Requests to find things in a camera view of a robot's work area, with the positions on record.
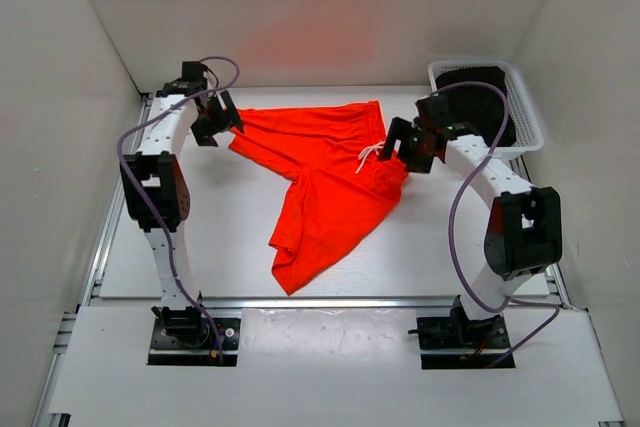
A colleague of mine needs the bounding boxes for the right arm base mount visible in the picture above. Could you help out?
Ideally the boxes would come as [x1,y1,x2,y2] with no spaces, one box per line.
[407,297,515,370]

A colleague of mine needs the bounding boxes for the orange shorts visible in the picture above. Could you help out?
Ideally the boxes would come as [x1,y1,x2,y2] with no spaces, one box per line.
[229,100,408,295]

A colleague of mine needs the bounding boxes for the aluminium rail left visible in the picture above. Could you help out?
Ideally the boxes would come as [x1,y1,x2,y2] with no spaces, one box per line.
[74,91,152,308]

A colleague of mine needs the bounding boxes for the white plastic basket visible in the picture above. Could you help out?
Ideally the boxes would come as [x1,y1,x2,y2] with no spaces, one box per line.
[428,59,544,161]

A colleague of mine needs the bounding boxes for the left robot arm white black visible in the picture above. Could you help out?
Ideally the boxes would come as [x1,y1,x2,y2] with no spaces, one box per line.
[116,56,244,352]

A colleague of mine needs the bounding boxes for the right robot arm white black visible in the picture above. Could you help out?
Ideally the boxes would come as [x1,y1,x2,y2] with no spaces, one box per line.
[379,95,562,347]

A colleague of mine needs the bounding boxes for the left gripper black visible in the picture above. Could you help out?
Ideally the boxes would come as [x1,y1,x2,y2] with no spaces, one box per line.
[190,91,242,148]

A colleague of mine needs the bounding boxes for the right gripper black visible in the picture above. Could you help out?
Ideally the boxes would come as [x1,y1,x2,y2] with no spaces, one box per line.
[377,116,435,174]

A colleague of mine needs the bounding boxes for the aluminium rail front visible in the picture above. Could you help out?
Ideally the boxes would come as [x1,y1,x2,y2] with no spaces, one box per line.
[88,293,561,310]

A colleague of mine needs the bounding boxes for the black shorts in basket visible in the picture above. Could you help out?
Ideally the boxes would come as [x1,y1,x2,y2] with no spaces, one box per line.
[435,66,507,146]

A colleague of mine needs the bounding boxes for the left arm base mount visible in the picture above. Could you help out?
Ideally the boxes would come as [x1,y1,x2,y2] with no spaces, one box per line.
[147,307,241,367]

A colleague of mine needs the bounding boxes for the aluminium rail right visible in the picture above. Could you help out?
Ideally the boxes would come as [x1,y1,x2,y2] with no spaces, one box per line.
[514,155,571,309]

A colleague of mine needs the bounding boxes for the aluminium rail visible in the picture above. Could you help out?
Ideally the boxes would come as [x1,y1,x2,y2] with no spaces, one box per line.
[514,155,571,309]
[88,293,561,310]
[74,91,152,308]

